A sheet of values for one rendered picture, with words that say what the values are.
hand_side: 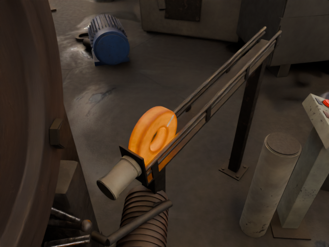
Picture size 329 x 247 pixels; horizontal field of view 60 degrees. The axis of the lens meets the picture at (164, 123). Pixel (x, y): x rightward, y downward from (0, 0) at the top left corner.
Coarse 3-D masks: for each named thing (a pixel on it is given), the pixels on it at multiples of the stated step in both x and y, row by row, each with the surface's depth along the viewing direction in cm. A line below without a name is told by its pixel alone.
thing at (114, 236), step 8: (168, 200) 74; (160, 208) 72; (168, 208) 74; (144, 216) 69; (152, 216) 70; (128, 224) 66; (136, 224) 67; (96, 232) 62; (120, 232) 63; (128, 232) 65; (96, 240) 61; (104, 240) 60; (112, 240) 61
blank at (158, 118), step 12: (156, 108) 68; (144, 120) 65; (156, 120) 65; (168, 120) 70; (132, 132) 65; (144, 132) 64; (168, 132) 73; (132, 144) 65; (144, 144) 65; (156, 144) 73; (144, 156) 68
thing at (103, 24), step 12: (96, 24) 235; (108, 24) 227; (120, 24) 246; (96, 36) 219; (108, 36) 216; (120, 36) 221; (96, 48) 219; (108, 48) 222; (120, 48) 225; (96, 60) 242; (108, 60) 229; (120, 60) 232
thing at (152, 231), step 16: (128, 192) 83; (144, 192) 79; (160, 192) 81; (128, 208) 77; (144, 208) 75; (144, 224) 72; (160, 224) 74; (128, 240) 69; (144, 240) 68; (160, 240) 71
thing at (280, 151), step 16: (272, 144) 96; (288, 144) 96; (272, 160) 95; (288, 160) 93; (256, 176) 106; (272, 176) 99; (288, 176) 100; (256, 192) 109; (272, 192) 104; (256, 208) 113; (272, 208) 111; (240, 224) 128; (256, 224) 118
